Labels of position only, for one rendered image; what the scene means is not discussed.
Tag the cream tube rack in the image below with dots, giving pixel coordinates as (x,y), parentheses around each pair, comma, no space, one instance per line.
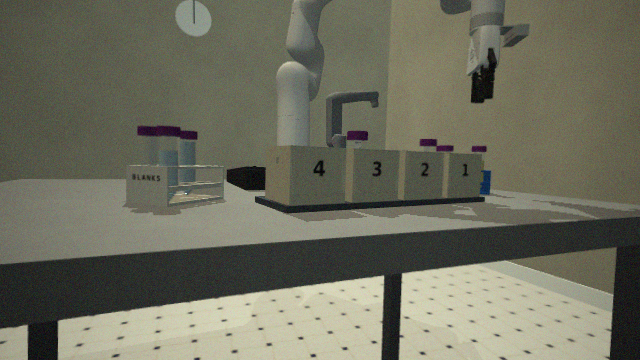
(149,185)

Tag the blue tube rack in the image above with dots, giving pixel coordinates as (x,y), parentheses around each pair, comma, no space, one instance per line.
(485,190)

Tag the beige bucket adapter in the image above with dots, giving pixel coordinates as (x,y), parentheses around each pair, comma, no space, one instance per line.
(461,175)
(420,175)
(305,175)
(371,175)

